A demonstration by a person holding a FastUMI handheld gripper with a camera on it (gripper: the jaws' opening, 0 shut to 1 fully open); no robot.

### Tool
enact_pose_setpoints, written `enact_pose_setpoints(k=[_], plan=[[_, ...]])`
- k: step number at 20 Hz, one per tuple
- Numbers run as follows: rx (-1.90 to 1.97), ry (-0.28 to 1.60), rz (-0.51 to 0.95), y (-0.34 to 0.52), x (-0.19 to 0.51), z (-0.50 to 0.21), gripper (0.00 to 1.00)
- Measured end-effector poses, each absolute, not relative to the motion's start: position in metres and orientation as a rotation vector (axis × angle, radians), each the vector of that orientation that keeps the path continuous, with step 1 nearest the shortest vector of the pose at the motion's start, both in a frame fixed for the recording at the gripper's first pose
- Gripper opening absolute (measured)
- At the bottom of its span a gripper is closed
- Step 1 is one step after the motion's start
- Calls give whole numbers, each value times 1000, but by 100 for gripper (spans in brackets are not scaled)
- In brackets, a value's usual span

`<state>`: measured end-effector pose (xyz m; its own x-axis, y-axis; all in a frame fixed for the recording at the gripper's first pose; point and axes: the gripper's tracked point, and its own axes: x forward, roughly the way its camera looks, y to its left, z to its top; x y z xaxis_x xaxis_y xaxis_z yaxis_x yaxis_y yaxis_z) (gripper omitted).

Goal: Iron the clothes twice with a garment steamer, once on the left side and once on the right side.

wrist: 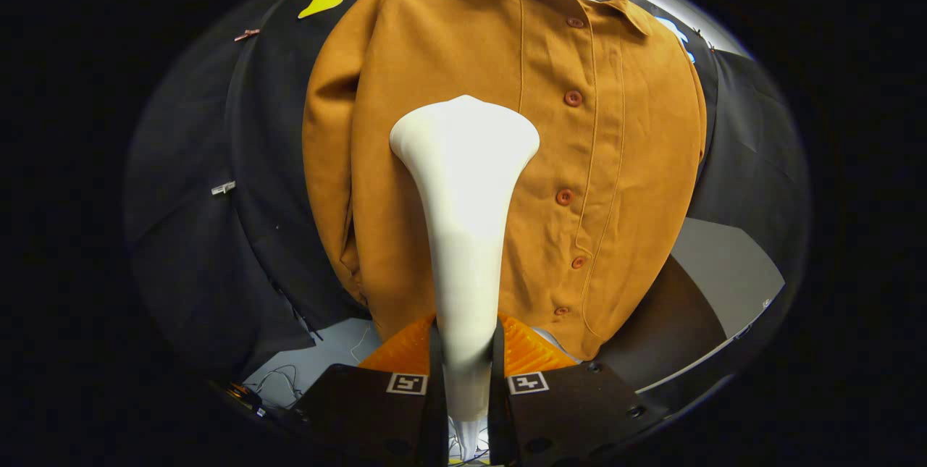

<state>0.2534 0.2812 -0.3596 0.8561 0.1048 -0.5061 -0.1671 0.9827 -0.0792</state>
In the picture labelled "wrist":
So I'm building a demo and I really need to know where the white garment steamer head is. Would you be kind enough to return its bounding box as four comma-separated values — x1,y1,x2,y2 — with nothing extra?
389,94,541,424

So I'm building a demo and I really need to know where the orange button-up shirt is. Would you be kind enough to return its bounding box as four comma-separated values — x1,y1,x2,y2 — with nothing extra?
301,0,708,361

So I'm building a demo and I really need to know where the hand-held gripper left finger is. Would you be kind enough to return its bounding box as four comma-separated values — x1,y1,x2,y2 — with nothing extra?
290,315,448,467

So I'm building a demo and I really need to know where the black backdrop cloth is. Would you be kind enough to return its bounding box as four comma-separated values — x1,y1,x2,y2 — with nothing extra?
125,0,810,381

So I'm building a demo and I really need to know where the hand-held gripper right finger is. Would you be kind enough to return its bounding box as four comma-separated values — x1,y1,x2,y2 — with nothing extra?
488,314,664,467

